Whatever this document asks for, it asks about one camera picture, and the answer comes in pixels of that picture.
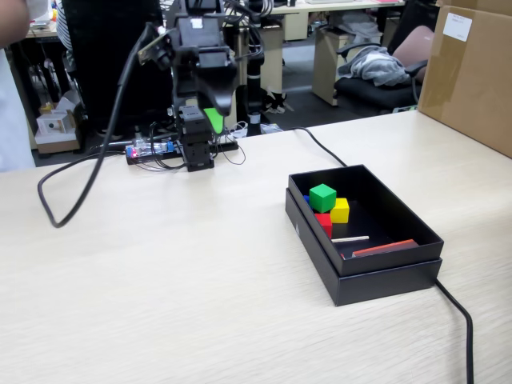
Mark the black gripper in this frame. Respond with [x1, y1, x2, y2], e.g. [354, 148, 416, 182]
[172, 14, 239, 135]

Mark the green cube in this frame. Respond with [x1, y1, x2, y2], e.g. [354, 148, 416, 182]
[309, 182, 338, 214]

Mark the red cube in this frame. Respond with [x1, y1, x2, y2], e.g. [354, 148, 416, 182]
[314, 212, 334, 239]

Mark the yellow cube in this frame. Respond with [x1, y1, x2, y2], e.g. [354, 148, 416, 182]
[330, 198, 351, 224]

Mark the person's forearm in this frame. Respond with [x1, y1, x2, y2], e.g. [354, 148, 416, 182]
[0, 0, 31, 49]

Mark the small cardboard box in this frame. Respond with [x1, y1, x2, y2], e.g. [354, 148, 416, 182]
[34, 110, 80, 155]

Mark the black box tray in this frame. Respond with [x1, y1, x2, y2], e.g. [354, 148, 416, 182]
[287, 163, 446, 277]

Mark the black open box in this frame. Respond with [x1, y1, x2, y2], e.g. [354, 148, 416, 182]
[285, 187, 443, 308]

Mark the large cardboard box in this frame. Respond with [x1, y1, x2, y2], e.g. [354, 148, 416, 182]
[417, 0, 512, 159]

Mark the black vertical pole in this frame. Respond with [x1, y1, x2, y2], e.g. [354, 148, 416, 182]
[244, 0, 266, 127]

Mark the long beige office desk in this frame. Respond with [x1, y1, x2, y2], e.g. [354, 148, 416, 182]
[235, 0, 407, 14]
[223, 6, 311, 41]

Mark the tall black chair back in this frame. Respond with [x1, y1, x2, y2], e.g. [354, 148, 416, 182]
[62, 0, 177, 133]

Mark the grey clothing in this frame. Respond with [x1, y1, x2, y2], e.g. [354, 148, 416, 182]
[337, 45, 413, 88]

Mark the person in striped shirt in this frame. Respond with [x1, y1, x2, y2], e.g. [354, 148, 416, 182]
[55, 0, 77, 71]

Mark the person's white shirt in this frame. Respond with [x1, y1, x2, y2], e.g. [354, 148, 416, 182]
[0, 47, 37, 173]

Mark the black office chair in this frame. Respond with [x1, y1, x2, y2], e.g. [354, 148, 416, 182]
[334, 25, 437, 114]

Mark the flat orange block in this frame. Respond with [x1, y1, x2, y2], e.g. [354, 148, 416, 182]
[351, 238, 420, 259]

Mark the electronics board with wires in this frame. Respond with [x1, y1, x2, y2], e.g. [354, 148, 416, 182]
[125, 131, 241, 167]

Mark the narrow beige pedestal cabinet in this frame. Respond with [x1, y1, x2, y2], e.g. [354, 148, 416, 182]
[259, 23, 286, 94]

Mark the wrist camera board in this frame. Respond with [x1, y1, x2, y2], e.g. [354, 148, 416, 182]
[137, 22, 175, 72]

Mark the thick black camera cable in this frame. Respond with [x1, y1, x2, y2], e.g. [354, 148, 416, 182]
[37, 22, 165, 229]

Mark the thick black power cable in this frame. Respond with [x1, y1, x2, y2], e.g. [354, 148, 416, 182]
[293, 126, 475, 384]

